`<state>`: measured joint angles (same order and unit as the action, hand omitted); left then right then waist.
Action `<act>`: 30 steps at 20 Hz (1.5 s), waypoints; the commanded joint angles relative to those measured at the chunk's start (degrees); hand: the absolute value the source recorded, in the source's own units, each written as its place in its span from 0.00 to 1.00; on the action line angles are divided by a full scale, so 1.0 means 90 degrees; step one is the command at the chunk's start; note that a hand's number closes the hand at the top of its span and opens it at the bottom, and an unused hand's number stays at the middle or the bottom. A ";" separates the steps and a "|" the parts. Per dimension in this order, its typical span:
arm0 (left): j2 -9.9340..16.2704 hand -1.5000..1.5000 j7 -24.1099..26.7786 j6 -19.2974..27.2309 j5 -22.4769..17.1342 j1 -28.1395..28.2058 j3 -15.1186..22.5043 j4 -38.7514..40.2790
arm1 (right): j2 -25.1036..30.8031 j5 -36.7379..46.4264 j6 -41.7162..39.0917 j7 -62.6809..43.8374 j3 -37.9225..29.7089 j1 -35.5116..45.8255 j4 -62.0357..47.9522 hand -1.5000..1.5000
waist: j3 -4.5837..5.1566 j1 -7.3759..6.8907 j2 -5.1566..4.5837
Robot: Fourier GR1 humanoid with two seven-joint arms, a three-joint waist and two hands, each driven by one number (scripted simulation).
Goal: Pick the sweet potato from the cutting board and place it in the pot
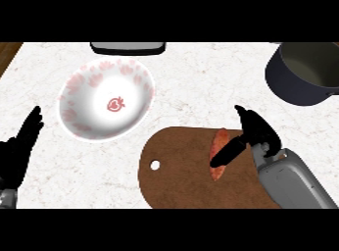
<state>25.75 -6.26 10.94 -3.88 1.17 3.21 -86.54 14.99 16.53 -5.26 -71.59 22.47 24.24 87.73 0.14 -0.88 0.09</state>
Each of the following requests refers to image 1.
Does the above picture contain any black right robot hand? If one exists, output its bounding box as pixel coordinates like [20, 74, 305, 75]
[209, 104, 286, 170]

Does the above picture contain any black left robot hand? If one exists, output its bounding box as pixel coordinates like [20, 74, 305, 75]
[0, 105, 45, 196]

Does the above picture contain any orange sweet potato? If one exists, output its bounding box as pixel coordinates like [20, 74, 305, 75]
[209, 127, 231, 181]

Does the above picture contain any brown wooden cutting board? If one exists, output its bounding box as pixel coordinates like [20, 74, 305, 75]
[138, 125, 283, 210]

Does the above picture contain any dark grey pot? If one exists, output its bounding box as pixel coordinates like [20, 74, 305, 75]
[264, 42, 339, 107]

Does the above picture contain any white bowl with red print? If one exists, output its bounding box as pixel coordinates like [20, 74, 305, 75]
[57, 56, 159, 143]

